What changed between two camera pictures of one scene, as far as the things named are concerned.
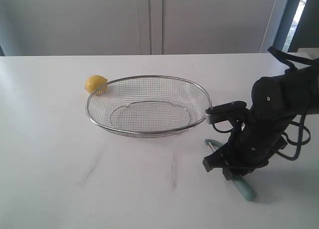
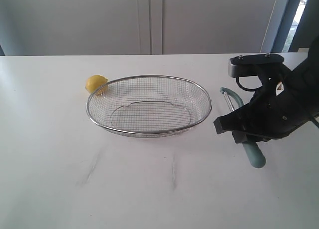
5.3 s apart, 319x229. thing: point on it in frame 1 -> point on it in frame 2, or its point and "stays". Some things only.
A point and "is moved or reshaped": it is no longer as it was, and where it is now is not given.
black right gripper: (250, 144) -> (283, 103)
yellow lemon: (93, 82) stays
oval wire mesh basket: (148, 106) stays
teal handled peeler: (239, 182) is moved or reshaped
